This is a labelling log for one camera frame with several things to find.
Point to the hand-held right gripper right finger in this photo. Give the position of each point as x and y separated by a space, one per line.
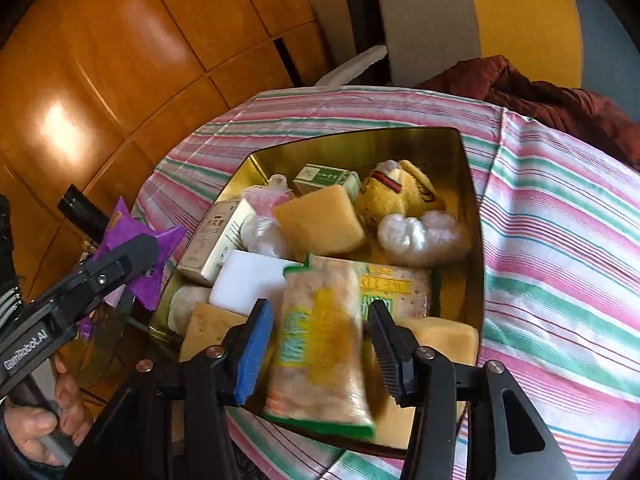
390 355

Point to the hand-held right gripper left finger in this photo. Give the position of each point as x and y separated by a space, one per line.
252 355

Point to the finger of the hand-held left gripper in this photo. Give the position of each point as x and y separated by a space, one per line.
115 265

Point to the stained yellow sponge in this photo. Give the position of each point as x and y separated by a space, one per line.
210 327

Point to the cracker packet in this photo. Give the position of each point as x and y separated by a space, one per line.
400 290

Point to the white sponge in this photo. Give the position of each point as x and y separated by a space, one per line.
245 280

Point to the beige cloth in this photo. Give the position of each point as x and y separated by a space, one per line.
185 305

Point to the beige cardboard box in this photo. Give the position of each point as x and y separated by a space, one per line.
210 245

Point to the white fluffy ball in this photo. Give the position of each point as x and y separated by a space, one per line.
420 237

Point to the yellow plush toy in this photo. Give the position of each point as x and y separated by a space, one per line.
385 200

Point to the pink plastic pouch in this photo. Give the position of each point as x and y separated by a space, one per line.
265 197

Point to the green white box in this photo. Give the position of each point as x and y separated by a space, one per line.
325 177

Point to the gold metal tin box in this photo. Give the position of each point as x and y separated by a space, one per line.
450 170

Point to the person's left hand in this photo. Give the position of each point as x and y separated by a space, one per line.
30 425

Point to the purple snack packet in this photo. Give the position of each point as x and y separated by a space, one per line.
160 260

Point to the black cylinder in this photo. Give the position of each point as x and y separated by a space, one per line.
80 207

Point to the striped bedsheet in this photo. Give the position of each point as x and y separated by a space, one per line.
550 260

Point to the white cloth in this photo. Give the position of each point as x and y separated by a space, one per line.
355 65

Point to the maroon blanket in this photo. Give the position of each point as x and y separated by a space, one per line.
550 105

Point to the grey yellow blue headboard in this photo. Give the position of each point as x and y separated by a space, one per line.
525 25

